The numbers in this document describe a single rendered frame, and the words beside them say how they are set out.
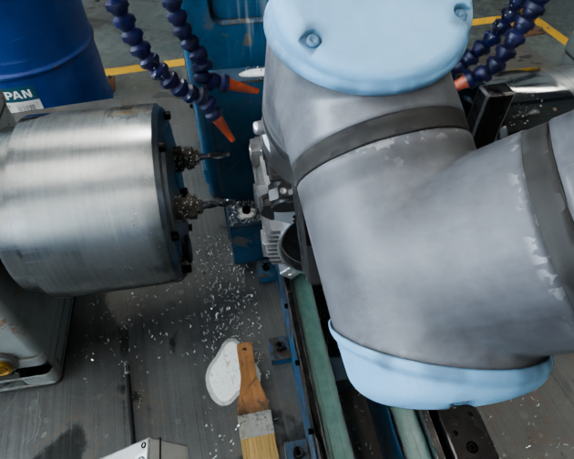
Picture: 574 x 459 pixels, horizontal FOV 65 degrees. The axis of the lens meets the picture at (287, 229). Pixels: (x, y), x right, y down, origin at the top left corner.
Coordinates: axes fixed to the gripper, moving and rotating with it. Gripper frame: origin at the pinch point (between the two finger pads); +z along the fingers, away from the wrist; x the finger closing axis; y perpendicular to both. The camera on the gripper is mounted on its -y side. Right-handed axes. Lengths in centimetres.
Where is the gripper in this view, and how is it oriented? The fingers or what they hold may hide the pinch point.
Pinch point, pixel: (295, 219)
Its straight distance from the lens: 54.7
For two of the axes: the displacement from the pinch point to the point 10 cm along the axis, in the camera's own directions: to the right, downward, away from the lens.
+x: -9.9, 1.3, -1.1
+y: -1.5, -9.7, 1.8
